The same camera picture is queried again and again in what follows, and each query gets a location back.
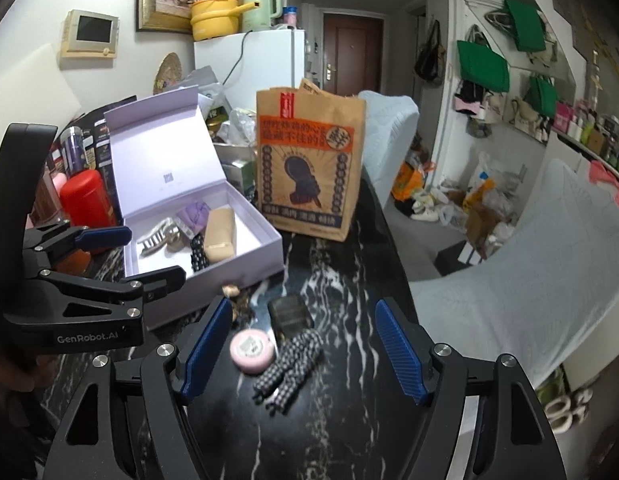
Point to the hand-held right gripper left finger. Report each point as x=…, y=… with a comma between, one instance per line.
x=209, y=345

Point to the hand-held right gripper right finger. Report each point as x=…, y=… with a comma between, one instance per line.
x=397, y=350

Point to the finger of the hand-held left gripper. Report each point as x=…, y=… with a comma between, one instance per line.
x=106, y=236
x=154, y=280

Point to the white translucent hair claw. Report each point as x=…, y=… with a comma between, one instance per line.
x=157, y=240

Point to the pink round compact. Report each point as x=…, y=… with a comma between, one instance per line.
x=252, y=352

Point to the black polka dot scrunchie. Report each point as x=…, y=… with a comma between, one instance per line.
x=199, y=255

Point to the small gold hair clip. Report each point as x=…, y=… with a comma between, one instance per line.
x=234, y=294

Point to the purple hair clip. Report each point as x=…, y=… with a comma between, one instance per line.
x=194, y=215

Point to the gold rectangular case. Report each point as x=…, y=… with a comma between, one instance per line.
x=220, y=235

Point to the black white checkered scrunchie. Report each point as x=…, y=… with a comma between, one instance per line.
x=289, y=367

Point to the lavender gift box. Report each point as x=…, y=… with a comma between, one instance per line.
x=154, y=150

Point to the person's left hand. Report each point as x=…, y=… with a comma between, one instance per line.
x=19, y=375

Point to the red canister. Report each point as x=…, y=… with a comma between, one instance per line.
x=86, y=197

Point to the tall brown spice jar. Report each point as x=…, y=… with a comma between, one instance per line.
x=44, y=205

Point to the purple tumbler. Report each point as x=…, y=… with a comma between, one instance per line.
x=74, y=152

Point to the black box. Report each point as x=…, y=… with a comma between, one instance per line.
x=457, y=260

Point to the black printed boxes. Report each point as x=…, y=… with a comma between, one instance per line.
x=96, y=120

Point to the chair with light blue cover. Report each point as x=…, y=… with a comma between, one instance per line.
x=514, y=285
x=389, y=135

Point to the green carton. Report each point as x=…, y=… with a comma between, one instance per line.
x=242, y=175

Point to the white shoes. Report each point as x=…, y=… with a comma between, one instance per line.
x=424, y=207

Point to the brown cardboard box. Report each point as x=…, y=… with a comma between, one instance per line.
x=482, y=225

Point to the green slippers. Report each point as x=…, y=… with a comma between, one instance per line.
x=552, y=390

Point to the crumpled clear plastic bags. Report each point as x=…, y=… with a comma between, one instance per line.
x=234, y=127

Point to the orange plastic bag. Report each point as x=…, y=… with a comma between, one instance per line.
x=407, y=182

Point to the white cutting board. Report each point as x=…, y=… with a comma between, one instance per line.
x=19, y=90

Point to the beige slippers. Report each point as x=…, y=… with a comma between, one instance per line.
x=564, y=407

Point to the grey plastic bag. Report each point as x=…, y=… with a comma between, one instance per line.
x=204, y=77

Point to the white plastic bag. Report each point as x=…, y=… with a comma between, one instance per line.
x=484, y=180

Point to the printed brown paper bag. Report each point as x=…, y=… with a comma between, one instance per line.
x=309, y=160

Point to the white refrigerator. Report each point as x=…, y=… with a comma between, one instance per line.
x=269, y=60

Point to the yellow pot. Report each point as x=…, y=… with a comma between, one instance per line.
x=214, y=17

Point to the white cabinet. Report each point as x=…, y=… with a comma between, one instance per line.
x=564, y=155

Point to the pink black handbag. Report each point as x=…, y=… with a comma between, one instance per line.
x=469, y=100

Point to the beige tote bag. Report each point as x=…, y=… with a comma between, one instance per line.
x=522, y=110

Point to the green electric kettle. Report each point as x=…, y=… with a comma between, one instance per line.
x=257, y=10

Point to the pink cloth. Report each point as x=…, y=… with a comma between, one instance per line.
x=607, y=177

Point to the blue cap bottle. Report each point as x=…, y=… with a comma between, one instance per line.
x=289, y=16

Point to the row of cosmetic bottles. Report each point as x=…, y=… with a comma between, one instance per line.
x=589, y=130

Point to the green tote bag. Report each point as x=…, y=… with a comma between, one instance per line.
x=482, y=65

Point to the brown door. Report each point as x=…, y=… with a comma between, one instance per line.
x=352, y=45

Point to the woven wall fan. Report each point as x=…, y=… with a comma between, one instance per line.
x=167, y=72

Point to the beige wall intercom panel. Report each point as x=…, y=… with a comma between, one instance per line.
x=91, y=35

